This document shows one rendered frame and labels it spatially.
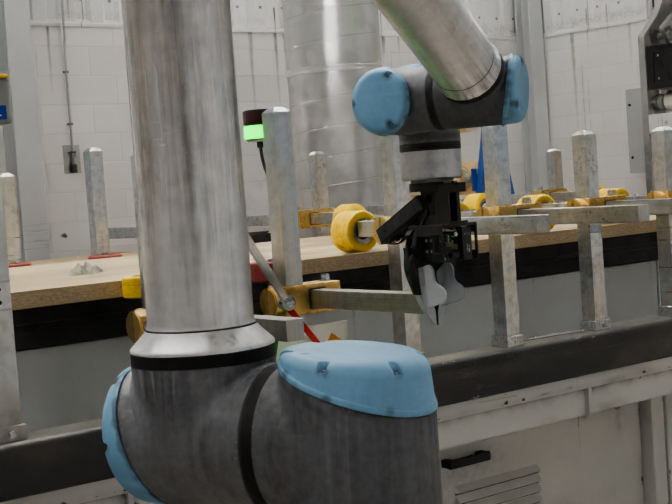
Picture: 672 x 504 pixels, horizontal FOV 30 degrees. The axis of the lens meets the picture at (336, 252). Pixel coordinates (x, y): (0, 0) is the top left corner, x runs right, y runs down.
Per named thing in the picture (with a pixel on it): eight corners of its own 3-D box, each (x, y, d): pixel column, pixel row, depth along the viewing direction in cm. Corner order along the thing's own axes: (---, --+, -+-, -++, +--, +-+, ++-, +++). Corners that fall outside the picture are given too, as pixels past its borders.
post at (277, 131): (311, 392, 211) (290, 106, 208) (294, 396, 208) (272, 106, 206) (299, 390, 213) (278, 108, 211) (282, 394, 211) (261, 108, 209)
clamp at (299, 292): (342, 309, 214) (340, 279, 213) (277, 318, 205) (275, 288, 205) (322, 308, 218) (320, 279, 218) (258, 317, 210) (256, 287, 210)
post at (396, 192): (423, 372, 226) (405, 104, 223) (408, 375, 223) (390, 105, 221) (410, 370, 228) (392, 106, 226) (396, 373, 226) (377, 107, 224)
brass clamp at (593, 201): (629, 218, 258) (628, 194, 257) (585, 223, 249) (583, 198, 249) (606, 219, 263) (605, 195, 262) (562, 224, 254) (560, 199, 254)
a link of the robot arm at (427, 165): (387, 154, 185) (436, 151, 191) (389, 187, 186) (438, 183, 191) (427, 149, 178) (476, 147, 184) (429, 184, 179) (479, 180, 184)
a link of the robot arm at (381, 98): (419, 60, 165) (455, 65, 176) (341, 69, 170) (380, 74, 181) (424, 132, 166) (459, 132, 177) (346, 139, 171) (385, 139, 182)
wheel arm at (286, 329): (306, 345, 174) (304, 314, 173) (286, 348, 172) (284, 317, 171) (153, 329, 208) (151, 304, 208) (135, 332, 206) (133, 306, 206)
